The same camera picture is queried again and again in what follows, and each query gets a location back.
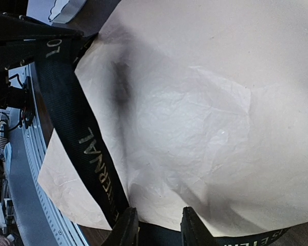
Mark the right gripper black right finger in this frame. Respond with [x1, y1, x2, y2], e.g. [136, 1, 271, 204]
[181, 207, 217, 246]

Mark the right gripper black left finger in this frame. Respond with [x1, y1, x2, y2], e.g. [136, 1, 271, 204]
[110, 208, 139, 245]

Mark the pink and green wrapping paper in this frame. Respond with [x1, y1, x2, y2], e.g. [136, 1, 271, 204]
[37, 0, 308, 238]

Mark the black ribbon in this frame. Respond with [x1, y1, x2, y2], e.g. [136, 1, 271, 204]
[35, 48, 286, 245]

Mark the white scalloped bowl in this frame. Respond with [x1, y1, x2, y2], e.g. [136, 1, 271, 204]
[48, 0, 87, 24]

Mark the front aluminium rail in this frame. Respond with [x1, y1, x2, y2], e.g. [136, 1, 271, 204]
[6, 65, 88, 245]

